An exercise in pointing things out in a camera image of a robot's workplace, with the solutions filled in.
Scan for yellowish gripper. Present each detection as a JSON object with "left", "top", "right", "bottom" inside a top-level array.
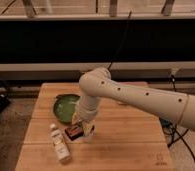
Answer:
[{"left": 72, "top": 113, "right": 94, "bottom": 136}]

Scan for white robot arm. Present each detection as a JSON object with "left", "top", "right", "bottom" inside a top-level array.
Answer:
[{"left": 72, "top": 67, "right": 195, "bottom": 136}]

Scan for translucent plastic cup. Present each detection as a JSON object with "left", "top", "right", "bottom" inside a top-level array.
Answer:
[{"left": 74, "top": 125, "right": 95, "bottom": 143}]

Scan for green ceramic bowl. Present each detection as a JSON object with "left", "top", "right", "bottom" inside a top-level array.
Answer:
[{"left": 53, "top": 94, "right": 80, "bottom": 123}]

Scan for white plastic bottle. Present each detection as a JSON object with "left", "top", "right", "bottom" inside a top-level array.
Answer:
[{"left": 50, "top": 123, "right": 71, "bottom": 164}]

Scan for black floor cables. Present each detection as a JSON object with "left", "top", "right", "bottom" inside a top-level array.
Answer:
[{"left": 160, "top": 116, "right": 195, "bottom": 171}]

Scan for black hanging cable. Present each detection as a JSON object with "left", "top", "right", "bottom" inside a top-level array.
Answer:
[{"left": 106, "top": 9, "right": 133, "bottom": 71}]

